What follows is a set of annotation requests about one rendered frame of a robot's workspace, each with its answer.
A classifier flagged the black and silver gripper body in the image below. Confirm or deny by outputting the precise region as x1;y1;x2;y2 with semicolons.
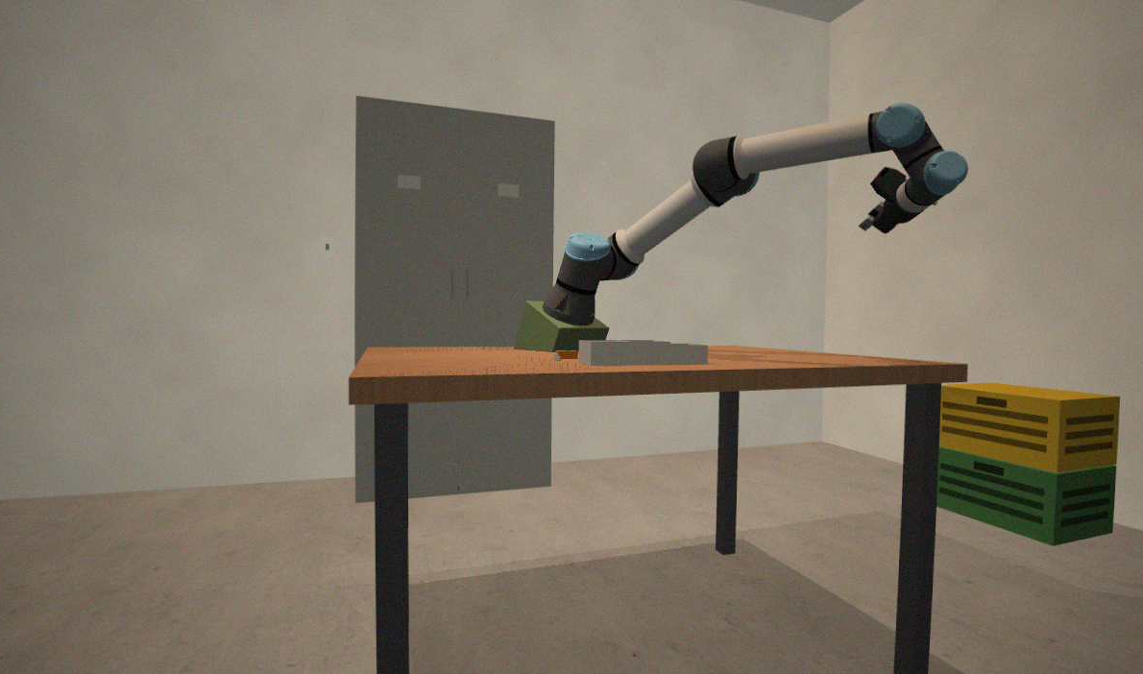
871;167;929;233

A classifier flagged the beige three-compartment bin rack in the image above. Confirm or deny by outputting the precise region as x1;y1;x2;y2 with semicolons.
578;340;708;366

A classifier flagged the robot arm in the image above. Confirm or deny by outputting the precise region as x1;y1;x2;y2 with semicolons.
543;103;968;324

